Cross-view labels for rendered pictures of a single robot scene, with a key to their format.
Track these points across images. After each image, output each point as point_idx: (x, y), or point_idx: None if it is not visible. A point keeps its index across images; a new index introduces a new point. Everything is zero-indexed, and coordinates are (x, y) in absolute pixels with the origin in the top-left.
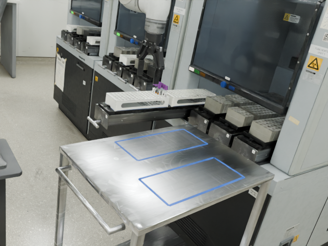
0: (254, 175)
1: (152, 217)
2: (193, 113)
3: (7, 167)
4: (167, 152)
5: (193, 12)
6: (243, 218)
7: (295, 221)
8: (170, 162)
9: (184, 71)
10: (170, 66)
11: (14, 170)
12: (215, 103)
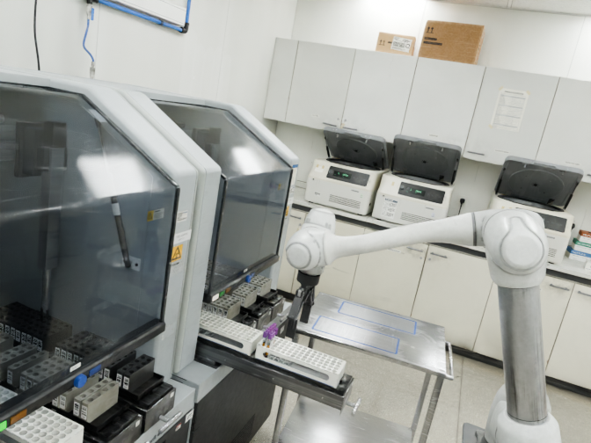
0: (334, 298)
1: (431, 324)
2: None
3: (474, 432)
4: (366, 330)
5: (202, 228)
6: None
7: None
8: (376, 327)
9: (194, 313)
10: (171, 330)
11: (470, 426)
12: (237, 305)
